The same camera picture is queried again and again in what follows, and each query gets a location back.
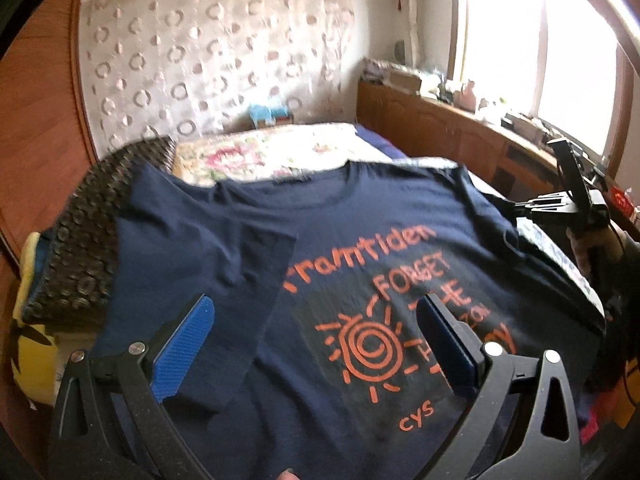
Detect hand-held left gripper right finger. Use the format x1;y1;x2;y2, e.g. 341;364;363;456
416;293;584;480

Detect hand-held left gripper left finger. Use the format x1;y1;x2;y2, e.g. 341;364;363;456
48;293;221;480

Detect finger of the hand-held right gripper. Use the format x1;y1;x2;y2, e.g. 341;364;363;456
547;138;592;212
499;192;574;222

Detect navy printed t-shirt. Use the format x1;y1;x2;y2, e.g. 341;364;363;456
92;160;608;480

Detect person's right hand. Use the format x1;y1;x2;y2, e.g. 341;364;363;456
566;226;603;283

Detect red packet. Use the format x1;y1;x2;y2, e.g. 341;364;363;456
612;187;639;217

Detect blue floral bedsheet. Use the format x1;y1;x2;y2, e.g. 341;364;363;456
390;154;607;313

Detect wooden cabinet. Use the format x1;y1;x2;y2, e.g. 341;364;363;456
357;80;640;241

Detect pink jug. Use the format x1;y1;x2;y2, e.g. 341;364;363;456
457;80;479;111

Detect window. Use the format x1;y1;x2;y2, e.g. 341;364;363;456
449;0;637;157

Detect dark circle-patterned folded cloth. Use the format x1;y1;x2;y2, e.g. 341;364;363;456
24;135;177;327

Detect yellow cloth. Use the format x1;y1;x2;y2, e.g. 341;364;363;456
9;234;63;406

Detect purple cloth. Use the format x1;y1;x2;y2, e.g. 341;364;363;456
354;127;407;159

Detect cardboard box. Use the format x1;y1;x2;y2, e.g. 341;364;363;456
387;70;427;94

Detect pink floral blanket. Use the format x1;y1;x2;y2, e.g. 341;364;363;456
172;122;401;184

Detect sheer window curtain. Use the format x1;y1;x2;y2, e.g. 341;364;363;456
394;0;427;65

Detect blue tissue box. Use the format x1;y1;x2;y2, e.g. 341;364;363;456
247;102;294;131

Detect wooden wardrobe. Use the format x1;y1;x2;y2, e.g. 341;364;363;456
0;0;101;266

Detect sheer circle-patterned curtain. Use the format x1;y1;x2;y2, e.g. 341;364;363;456
79;0;362;162

